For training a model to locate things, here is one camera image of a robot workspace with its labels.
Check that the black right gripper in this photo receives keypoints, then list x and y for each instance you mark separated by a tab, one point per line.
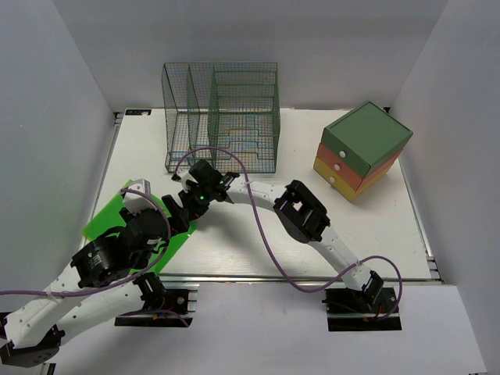
187	198

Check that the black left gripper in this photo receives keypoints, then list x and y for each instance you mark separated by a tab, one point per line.
180	219

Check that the green plastic folder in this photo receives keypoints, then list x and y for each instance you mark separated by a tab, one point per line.
108	216

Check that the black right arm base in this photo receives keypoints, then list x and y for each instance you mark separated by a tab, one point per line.
347	312

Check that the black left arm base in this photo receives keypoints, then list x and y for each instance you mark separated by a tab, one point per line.
165	306

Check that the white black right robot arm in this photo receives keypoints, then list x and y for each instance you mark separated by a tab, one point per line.
301	213

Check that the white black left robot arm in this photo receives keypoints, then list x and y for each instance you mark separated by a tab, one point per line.
112	275

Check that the green top drawer box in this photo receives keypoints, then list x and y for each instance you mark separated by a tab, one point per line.
365	138

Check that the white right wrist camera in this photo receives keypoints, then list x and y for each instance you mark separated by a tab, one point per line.
186	179

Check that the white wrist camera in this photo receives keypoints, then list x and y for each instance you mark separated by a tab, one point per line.
186	179
135	201

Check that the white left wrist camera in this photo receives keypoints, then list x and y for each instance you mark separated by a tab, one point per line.
135	201

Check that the green wire mesh organizer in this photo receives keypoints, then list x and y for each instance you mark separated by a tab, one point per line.
227	113

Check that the aluminium table edge rail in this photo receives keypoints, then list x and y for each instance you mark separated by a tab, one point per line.
171	278

